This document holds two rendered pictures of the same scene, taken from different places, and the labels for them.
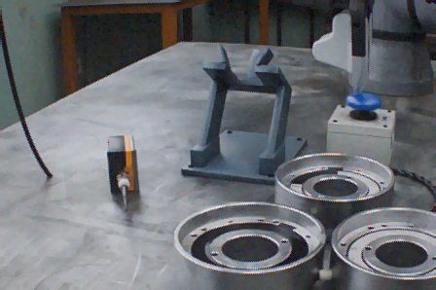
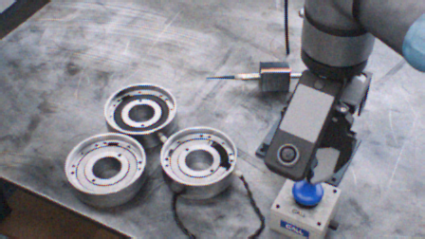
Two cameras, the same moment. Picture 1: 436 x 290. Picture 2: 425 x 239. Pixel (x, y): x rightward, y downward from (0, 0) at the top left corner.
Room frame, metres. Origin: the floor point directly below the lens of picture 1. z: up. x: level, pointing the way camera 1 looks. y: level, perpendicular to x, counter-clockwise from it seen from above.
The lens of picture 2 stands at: (0.58, -0.64, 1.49)
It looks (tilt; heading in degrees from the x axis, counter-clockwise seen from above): 43 degrees down; 95
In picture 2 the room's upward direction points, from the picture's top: 2 degrees clockwise
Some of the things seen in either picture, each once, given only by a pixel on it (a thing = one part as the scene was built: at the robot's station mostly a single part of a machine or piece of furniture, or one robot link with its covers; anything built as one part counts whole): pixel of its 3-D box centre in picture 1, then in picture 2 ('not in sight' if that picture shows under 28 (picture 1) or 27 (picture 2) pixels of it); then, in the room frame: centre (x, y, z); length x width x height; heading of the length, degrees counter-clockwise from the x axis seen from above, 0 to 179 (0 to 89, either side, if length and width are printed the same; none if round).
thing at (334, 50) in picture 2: not in sight; (335, 30); (0.63, -0.13, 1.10); 0.08 x 0.08 x 0.05
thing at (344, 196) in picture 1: (335, 196); (199, 164); (0.47, -0.10, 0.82); 0.10 x 0.10 x 0.04
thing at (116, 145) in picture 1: (120, 172); (258, 75); (0.54, 0.10, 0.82); 0.17 x 0.02 x 0.04; 10
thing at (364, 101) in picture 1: (363, 117); (306, 198); (0.62, -0.15, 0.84); 0.04 x 0.04 x 0.05
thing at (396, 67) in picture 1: (392, 55); not in sight; (0.94, -0.28, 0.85); 0.15 x 0.15 x 0.10
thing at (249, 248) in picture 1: (250, 258); (141, 117); (0.37, -0.02, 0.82); 0.10 x 0.10 x 0.04
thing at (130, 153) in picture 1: (128, 162); (275, 79); (0.57, 0.09, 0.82); 0.05 x 0.02 x 0.04; 10
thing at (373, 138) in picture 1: (363, 132); (308, 210); (0.63, -0.16, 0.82); 0.08 x 0.07 x 0.05; 160
